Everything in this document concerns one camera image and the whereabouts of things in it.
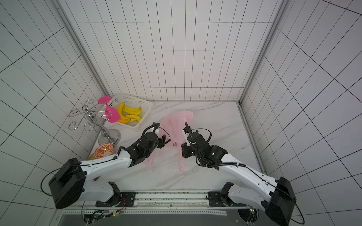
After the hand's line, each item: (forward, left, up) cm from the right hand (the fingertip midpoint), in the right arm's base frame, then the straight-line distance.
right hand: (181, 142), depth 77 cm
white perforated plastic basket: (+39, +44, -9) cm, 59 cm away
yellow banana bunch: (+30, +46, -13) cm, 56 cm away
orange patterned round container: (-1, +51, -13) cm, 53 cm away
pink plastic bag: (+16, +6, -3) cm, 17 cm away
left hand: (+7, +15, -4) cm, 17 cm away
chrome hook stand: (+7, +51, -9) cm, 52 cm away
